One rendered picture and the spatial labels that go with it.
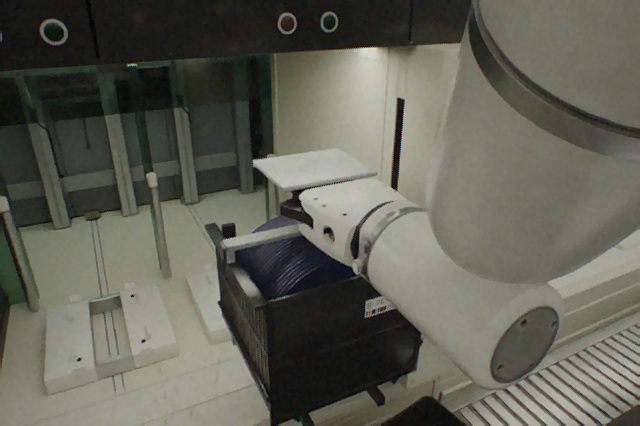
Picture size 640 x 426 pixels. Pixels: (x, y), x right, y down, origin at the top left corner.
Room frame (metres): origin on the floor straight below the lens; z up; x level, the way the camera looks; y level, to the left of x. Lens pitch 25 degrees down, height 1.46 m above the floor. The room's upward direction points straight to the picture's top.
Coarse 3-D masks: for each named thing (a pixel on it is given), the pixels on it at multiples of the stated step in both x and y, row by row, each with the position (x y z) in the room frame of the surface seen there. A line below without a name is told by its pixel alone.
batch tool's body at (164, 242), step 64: (0, 0) 0.41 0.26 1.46; (64, 0) 0.43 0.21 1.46; (128, 0) 0.46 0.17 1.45; (192, 0) 0.48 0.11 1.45; (256, 0) 0.51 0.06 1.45; (320, 0) 0.54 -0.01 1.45; (384, 0) 0.58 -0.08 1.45; (448, 0) 0.62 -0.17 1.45; (0, 64) 0.41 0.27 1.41; (64, 64) 0.43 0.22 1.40; (128, 64) 0.92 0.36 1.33; (192, 64) 0.97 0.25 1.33; (256, 64) 1.04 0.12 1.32; (320, 64) 0.84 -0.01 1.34; (384, 64) 0.66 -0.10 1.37; (448, 64) 0.56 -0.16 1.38; (320, 128) 0.84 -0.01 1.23; (384, 128) 0.66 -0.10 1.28; (0, 192) 0.80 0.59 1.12; (256, 192) 1.38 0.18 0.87; (0, 256) 0.79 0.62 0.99; (64, 256) 0.98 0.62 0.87; (128, 256) 0.98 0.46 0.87; (192, 256) 0.98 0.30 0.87; (0, 320) 0.69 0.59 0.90; (192, 320) 0.74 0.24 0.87; (0, 384) 0.57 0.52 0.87; (128, 384) 0.57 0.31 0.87; (192, 384) 0.57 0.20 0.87; (384, 384) 0.60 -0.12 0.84
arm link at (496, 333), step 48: (384, 240) 0.33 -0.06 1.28; (432, 240) 0.31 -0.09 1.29; (384, 288) 0.31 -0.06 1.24; (432, 288) 0.27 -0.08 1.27; (480, 288) 0.25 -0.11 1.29; (528, 288) 0.24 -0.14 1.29; (432, 336) 0.26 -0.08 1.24; (480, 336) 0.23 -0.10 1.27; (528, 336) 0.24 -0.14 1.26; (480, 384) 0.23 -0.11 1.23
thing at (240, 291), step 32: (256, 160) 0.54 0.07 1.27; (288, 160) 0.54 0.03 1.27; (320, 160) 0.54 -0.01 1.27; (352, 160) 0.54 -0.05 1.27; (224, 224) 0.57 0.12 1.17; (224, 256) 0.46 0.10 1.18; (224, 288) 0.53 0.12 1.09; (256, 288) 0.41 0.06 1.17; (320, 288) 0.41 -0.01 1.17; (352, 288) 0.43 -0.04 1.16; (224, 320) 0.55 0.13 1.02; (256, 320) 0.41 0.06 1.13; (288, 320) 0.39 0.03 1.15; (320, 320) 0.41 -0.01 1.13; (352, 320) 0.43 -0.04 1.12; (384, 320) 0.45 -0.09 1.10; (256, 352) 0.42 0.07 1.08; (288, 352) 0.39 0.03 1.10; (320, 352) 0.41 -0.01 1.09; (352, 352) 0.43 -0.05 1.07; (384, 352) 0.45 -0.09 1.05; (416, 352) 0.47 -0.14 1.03; (256, 384) 0.43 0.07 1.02; (288, 384) 0.39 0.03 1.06; (320, 384) 0.41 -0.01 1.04; (352, 384) 0.43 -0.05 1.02; (288, 416) 0.39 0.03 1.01
